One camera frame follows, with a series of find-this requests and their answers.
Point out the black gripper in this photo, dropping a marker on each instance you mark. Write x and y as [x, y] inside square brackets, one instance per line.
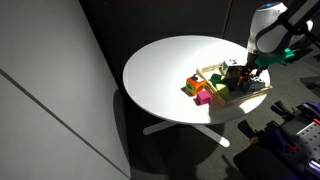
[252, 61]

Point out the triangle pattern block blue sides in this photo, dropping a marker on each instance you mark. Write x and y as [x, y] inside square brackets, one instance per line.
[254, 83]

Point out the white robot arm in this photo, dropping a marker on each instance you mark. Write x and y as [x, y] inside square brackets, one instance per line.
[266, 26]

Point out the small orange toy block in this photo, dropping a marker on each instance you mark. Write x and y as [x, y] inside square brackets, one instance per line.
[239, 79]

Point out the black white patterned toy block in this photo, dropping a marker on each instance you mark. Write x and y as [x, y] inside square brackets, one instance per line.
[230, 62]

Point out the wooden tray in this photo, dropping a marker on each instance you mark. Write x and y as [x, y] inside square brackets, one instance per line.
[240, 97]

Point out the yellow-green toy block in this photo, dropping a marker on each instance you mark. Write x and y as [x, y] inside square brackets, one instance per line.
[222, 90]

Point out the green toy block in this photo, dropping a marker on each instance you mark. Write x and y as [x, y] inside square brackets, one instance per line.
[216, 78]

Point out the pink toy block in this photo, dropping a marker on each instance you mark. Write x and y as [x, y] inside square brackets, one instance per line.
[203, 97]

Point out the large orange toy block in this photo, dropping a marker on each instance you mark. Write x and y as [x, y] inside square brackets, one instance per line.
[196, 85]

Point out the black spring clamp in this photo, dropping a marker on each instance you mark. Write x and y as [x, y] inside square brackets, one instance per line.
[281, 109]

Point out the perforated metal breadboard plate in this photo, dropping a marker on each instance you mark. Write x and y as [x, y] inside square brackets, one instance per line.
[305, 146]

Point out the black cart top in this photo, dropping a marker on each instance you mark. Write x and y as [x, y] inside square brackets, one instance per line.
[263, 165]

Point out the white table base legs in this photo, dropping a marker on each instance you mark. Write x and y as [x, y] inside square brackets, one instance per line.
[156, 127]

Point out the aluminium extrusion bar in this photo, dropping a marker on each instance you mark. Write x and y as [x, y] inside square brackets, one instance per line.
[314, 166]

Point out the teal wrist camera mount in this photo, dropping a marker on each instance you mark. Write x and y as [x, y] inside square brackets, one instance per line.
[273, 58]

